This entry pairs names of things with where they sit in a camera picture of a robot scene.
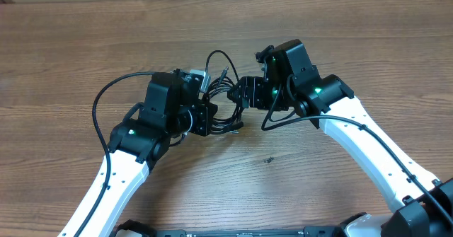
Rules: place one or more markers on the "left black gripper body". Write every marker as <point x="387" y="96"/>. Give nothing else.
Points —
<point x="199" y="118"/>

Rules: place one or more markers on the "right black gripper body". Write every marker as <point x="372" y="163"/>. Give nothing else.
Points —
<point x="250" y="93"/>

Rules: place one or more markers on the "small black debris piece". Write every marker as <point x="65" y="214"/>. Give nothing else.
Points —
<point x="269" y="160"/>

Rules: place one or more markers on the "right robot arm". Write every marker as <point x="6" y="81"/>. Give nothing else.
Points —
<point x="291" y="90"/>

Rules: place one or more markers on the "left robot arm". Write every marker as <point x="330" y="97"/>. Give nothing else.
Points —
<point x="171" y="108"/>

